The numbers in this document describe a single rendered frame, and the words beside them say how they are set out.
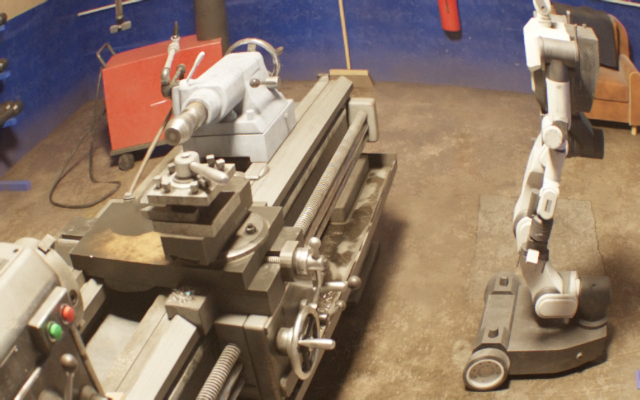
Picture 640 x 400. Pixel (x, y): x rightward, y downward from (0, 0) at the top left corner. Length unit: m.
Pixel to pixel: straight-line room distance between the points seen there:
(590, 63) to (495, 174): 2.23
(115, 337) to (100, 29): 5.05
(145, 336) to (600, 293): 1.71
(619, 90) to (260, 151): 3.26
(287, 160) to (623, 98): 3.24
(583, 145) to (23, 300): 1.87
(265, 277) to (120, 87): 3.11
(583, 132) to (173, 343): 1.47
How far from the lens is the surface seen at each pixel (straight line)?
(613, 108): 5.16
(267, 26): 6.05
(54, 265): 1.48
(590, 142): 2.37
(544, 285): 2.66
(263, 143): 2.51
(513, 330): 2.73
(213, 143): 2.58
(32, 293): 1.16
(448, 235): 3.70
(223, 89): 2.38
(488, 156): 4.56
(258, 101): 2.57
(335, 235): 2.95
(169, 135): 2.20
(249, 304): 1.84
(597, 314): 2.74
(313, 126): 2.78
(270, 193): 2.33
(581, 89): 2.27
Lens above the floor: 1.85
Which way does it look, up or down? 27 degrees down
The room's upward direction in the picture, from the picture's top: 7 degrees counter-clockwise
